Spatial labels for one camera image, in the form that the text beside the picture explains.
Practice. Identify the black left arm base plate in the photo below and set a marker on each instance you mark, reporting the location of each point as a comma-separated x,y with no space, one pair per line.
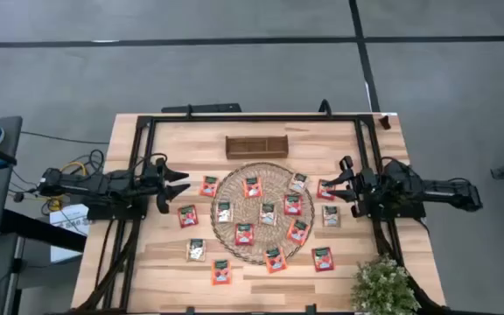
103,213

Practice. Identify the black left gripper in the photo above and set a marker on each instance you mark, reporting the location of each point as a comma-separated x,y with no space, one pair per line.
156,184

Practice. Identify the wooden tea organizer box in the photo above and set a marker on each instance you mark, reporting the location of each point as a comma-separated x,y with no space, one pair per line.
256,154

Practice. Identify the black flat clamp bar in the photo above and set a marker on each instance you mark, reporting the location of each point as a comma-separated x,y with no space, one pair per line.
208,108

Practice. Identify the red strawberry tea packet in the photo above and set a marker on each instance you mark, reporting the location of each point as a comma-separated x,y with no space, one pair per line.
323,195
187,216
323,259
244,234
293,204

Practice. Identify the black desk crossbar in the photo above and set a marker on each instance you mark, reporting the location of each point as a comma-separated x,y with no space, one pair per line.
37,227

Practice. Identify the black arched clamp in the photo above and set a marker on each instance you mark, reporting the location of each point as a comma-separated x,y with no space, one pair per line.
321,108

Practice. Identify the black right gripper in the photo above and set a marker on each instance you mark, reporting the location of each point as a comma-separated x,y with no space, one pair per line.
364,190

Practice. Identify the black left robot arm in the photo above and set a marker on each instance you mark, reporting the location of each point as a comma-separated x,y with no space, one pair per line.
81,184

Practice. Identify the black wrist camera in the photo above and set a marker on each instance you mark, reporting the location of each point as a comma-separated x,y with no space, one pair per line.
161,163
346,163

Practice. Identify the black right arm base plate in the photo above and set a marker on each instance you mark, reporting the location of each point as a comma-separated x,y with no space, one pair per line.
409,213

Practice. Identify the round woven straw placemat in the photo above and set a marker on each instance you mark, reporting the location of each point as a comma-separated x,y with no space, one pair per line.
245,210

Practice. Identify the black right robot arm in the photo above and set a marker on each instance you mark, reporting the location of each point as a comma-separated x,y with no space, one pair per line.
444,190

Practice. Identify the white printed box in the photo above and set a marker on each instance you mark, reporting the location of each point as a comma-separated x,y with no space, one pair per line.
68,227

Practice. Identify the tea packets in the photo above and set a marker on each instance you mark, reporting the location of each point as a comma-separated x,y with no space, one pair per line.
331,215

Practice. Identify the orange peach tea packet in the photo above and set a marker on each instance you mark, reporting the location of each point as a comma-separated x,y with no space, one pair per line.
275,260
221,272
252,187
208,186
298,232

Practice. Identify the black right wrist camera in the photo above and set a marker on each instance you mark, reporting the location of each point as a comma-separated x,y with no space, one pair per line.
346,163

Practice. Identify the green potted plant white flowers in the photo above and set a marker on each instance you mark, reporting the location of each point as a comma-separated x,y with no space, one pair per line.
383,286

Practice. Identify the beige vanilla tea packet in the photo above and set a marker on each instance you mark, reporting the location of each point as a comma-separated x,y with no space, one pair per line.
224,212
268,214
298,182
196,249

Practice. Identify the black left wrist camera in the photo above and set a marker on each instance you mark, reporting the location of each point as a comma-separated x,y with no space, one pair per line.
161,163

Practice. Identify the black metal rig frame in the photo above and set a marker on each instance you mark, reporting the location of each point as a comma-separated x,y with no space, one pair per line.
256,118

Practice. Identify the small black clamp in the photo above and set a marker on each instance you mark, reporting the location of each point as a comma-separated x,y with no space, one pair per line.
189,310
311,310

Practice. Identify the small dark brown block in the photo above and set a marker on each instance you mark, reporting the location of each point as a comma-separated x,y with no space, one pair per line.
384,123

